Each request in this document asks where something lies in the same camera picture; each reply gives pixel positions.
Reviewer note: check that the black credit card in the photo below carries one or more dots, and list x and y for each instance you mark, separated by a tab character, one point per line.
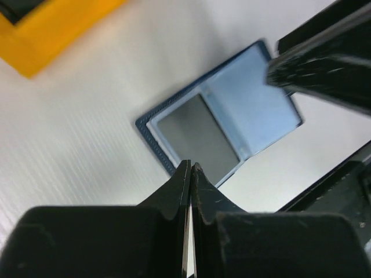
193	134

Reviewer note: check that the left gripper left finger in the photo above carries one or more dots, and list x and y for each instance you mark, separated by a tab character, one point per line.
172	200

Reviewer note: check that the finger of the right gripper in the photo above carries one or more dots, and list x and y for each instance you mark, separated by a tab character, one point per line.
328	56

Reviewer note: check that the yellow plastic bin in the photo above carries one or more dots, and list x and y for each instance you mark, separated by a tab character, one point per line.
39	37

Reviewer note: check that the black card in bin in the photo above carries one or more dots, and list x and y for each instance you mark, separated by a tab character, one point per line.
15	10

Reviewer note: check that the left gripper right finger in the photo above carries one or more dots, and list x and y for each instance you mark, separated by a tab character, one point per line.
220	230

